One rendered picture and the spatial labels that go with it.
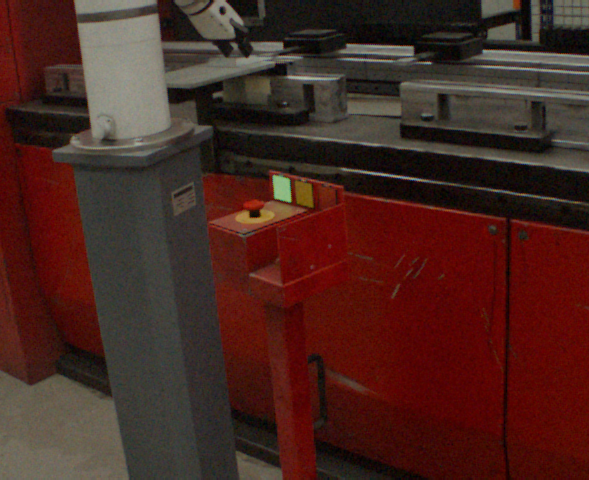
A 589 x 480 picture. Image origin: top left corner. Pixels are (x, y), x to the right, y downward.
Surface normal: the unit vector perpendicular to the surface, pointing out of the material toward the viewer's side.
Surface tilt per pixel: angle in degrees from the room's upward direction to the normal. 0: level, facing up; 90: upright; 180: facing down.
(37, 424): 0
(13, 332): 90
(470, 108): 90
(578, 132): 90
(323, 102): 90
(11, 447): 0
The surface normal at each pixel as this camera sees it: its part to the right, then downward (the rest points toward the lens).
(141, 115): 0.50, 0.25
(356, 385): -0.68, 0.20
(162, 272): 0.29, 0.30
